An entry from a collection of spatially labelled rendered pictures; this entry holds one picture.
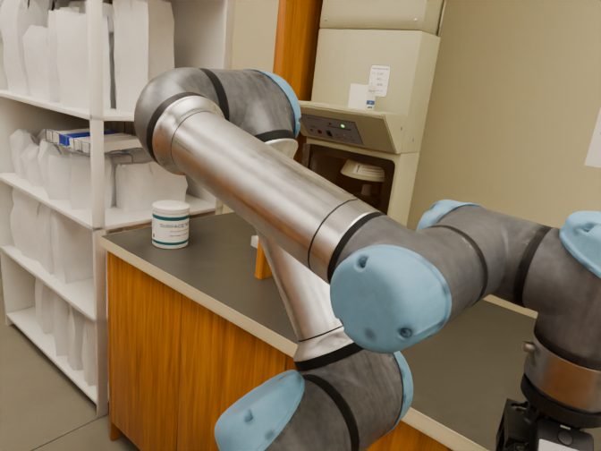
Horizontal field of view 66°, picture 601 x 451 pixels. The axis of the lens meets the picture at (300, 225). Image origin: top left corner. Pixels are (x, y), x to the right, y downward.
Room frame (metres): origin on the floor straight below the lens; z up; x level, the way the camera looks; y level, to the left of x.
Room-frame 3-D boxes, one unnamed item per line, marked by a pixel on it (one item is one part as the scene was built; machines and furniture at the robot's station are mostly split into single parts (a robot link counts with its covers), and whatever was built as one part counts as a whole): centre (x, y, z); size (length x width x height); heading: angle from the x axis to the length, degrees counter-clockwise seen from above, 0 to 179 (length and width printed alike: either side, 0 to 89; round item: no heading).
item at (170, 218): (1.62, 0.47, 1.02); 0.13 x 0.13 x 0.15
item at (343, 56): (1.42, -0.19, 1.33); 0.32 x 0.25 x 0.77; 52
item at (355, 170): (1.32, -0.11, 1.19); 0.30 x 0.01 x 0.40; 51
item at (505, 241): (0.41, -0.16, 1.42); 0.11 x 0.11 x 0.08; 47
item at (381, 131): (1.28, -0.08, 1.46); 0.32 x 0.11 x 0.10; 52
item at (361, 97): (1.24, -0.12, 1.54); 0.05 x 0.05 x 0.06; 58
